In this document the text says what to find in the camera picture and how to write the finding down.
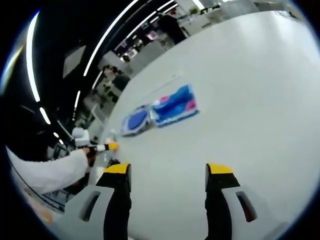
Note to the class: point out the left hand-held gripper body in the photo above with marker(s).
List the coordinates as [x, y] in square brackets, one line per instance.
[80, 138]

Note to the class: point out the clear water bottle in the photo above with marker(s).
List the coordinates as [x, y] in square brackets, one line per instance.
[110, 160]

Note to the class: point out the blue tissue pack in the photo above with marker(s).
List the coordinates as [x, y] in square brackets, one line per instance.
[175, 105]

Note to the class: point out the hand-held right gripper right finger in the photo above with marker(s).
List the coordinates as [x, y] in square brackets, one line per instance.
[220, 200]

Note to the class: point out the person's left hand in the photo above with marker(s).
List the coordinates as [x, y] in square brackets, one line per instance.
[86, 151]

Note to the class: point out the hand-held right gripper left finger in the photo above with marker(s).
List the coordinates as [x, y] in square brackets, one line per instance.
[117, 200]

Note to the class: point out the white table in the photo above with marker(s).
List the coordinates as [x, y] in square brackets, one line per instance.
[225, 75]

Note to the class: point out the wipes pack with blue disc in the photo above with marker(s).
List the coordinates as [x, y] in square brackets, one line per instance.
[136, 122]

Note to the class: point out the green potted plant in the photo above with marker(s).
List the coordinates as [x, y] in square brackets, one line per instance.
[193, 10]

